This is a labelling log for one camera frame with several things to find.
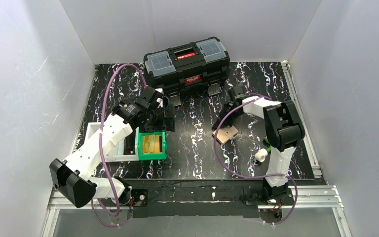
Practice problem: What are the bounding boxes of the aluminium front rail frame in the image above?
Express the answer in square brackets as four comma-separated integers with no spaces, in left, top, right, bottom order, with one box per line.
[41,180,351,237]

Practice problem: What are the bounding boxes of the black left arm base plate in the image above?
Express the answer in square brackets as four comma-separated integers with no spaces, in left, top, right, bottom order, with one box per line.
[98,188,149,208]

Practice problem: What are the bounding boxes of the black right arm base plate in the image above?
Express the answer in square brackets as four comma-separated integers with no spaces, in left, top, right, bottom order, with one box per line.
[239,188,294,210]

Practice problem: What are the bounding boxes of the black plastic toolbox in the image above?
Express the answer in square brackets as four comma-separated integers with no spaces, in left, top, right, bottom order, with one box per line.
[143,37,230,96]

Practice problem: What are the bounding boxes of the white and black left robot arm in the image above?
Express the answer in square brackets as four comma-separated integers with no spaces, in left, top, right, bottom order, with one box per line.
[49,86,175,208]

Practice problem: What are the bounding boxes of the green plastic bin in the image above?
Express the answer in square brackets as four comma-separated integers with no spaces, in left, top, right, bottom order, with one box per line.
[135,128,167,161]

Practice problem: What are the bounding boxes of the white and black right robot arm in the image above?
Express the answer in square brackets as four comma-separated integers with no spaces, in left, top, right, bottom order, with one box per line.
[212,86,305,201]

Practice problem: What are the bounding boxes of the white plastic bin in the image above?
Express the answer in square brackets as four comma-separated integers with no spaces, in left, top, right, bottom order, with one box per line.
[85,122,138,163]

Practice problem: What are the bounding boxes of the yellow cards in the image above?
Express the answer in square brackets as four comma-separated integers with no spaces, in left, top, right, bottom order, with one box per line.
[143,134,163,154]

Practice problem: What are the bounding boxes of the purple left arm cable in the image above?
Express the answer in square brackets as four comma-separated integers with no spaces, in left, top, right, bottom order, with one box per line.
[90,63,148,228]

